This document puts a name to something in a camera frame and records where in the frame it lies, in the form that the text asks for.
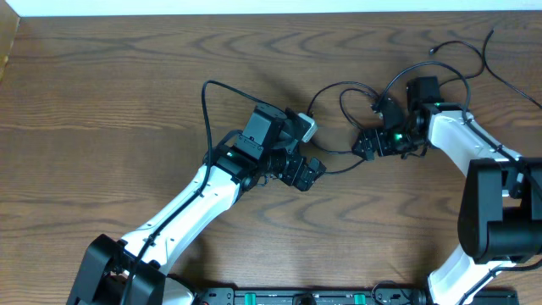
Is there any black smooth USB cable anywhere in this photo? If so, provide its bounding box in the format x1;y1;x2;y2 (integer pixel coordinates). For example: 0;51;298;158
306;40;486;175

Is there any black braided USB cable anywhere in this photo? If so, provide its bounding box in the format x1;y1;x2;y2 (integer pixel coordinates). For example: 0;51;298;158
482;28;542;109

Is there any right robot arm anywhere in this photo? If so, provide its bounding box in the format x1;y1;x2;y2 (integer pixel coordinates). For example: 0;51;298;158
351;76;541;304

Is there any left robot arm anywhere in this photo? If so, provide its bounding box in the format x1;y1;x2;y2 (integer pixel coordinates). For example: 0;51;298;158
67;103;325;304

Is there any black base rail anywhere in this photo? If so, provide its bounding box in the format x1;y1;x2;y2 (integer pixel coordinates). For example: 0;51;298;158
164;274;520;305

